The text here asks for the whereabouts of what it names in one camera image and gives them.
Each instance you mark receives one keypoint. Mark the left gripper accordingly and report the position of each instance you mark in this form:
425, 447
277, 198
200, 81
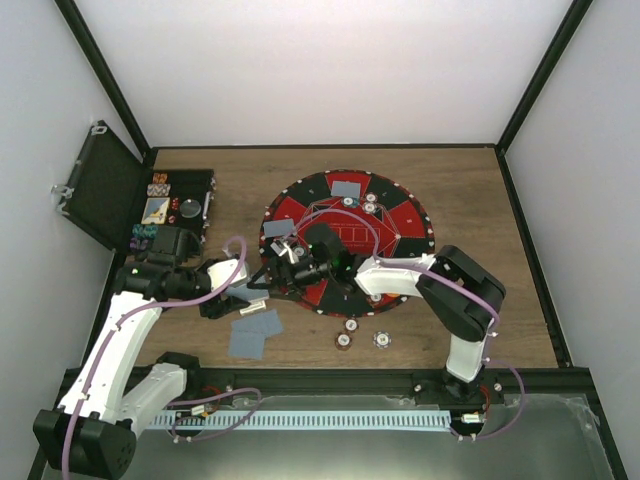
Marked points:
217, 308

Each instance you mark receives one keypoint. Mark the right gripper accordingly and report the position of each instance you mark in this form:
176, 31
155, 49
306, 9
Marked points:
288, 269

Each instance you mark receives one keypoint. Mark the dealt blue card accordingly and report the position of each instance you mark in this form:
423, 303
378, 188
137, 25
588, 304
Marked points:
278, 228
345, 189

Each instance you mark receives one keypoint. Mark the blue backed card deck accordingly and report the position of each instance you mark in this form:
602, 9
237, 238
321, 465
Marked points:
247, 295

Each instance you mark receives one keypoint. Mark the dealt blue card top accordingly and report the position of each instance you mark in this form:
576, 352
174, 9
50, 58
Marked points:
345, 189

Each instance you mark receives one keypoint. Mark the orange black chip stack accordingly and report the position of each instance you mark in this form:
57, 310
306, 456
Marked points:
343, 341

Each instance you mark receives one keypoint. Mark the dropped blue card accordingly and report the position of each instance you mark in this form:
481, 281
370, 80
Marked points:
267, 323
247, 345

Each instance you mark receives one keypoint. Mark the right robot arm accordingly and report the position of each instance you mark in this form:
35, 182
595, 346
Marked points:
464, 296

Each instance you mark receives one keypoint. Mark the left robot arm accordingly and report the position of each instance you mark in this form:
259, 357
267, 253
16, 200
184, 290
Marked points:
95, 427

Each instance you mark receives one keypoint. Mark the purple chips in case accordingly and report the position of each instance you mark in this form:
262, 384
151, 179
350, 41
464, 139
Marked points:
137, 245

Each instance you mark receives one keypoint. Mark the green chips in case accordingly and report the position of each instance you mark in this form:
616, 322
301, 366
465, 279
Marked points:
144, 232

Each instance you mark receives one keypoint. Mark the clear round dealer button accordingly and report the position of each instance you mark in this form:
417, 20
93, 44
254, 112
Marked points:
190, 208

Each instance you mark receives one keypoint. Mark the card deck in case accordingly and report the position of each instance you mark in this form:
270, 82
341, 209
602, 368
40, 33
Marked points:
155, 211

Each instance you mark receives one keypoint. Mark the red dice in case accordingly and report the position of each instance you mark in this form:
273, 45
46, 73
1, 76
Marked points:
173, 210

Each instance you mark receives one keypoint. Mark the black poker case tray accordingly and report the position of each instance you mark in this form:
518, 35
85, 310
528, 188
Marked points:
178, 198

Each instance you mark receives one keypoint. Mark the round red black poker mat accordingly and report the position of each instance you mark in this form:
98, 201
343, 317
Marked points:
399, 228

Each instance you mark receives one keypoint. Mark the white playing card box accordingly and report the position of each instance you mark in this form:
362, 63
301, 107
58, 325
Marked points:
253, 307

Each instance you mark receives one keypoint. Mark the orange chips in case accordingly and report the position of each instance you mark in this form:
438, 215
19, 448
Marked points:
159, 186

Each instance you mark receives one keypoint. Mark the black poker case lid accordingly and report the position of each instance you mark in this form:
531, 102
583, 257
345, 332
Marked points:
103, 195

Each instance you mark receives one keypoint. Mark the chrome case handle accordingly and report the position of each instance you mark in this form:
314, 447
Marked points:
206, 205

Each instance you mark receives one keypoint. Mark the black aluminium front rail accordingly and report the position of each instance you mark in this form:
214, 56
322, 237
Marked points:
428, 385

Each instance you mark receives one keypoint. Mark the light blue slotted cable duct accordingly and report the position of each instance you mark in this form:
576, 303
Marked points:
364, 420

